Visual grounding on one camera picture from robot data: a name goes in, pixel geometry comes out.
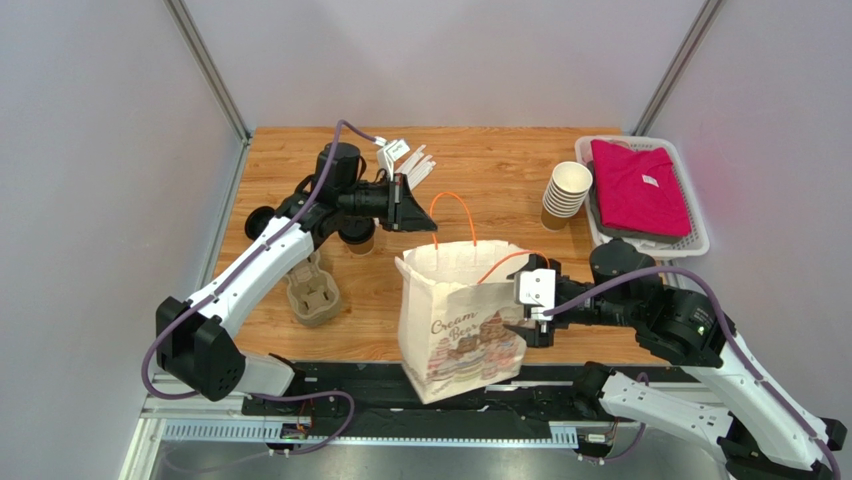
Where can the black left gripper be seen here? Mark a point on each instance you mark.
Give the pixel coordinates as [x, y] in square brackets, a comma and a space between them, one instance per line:
[405, 215]

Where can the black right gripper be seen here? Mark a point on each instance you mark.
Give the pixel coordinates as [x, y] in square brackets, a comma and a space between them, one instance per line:
[542, 328]

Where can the black plastic cup lid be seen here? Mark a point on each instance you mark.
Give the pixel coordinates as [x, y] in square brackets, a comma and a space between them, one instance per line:
[357, 230]

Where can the white paper takeout bag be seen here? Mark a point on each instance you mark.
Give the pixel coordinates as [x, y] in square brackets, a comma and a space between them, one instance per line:
[458, 309]

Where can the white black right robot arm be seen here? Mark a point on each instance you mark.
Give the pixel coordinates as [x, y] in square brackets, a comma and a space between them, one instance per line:
[758, 431]

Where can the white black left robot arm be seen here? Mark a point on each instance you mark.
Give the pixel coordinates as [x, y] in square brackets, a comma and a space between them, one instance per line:
[195, 338]

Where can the white wrapped straws bundle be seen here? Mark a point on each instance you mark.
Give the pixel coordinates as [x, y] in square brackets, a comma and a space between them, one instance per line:
[417, 166]

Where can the cardboard cup carrier tray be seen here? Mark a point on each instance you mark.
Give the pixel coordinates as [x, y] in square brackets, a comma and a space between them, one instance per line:
[312, 292]

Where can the stack of black lids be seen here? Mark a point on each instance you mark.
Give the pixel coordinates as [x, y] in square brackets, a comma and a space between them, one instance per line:
[257, 221]

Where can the stack of paper cups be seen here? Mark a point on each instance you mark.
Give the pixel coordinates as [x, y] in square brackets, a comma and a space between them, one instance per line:
[565, 194]

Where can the pink folded t-shirt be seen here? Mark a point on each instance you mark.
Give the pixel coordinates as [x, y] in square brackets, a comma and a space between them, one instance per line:
[605, 152]

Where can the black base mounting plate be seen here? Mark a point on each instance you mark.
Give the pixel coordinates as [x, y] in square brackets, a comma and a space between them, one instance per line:
[380, 402]

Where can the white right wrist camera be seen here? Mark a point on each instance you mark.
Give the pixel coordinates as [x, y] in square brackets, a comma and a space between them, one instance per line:
[535, 291]

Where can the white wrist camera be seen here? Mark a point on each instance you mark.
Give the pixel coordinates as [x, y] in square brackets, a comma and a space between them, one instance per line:
[535, 291]
[389, 151]

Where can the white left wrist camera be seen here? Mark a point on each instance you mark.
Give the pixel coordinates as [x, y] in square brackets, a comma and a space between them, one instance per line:
[389, 151]

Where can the aluminium frame rail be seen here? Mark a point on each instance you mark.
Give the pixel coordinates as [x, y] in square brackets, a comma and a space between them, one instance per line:
[622, 443]

